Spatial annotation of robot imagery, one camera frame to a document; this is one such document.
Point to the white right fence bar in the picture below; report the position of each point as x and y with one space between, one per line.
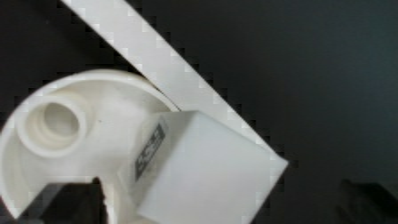
130 35

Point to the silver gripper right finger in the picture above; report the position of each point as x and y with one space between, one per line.
366 203

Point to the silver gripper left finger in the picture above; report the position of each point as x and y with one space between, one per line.
68 204

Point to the round white stool seat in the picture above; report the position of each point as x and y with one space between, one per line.
70 138

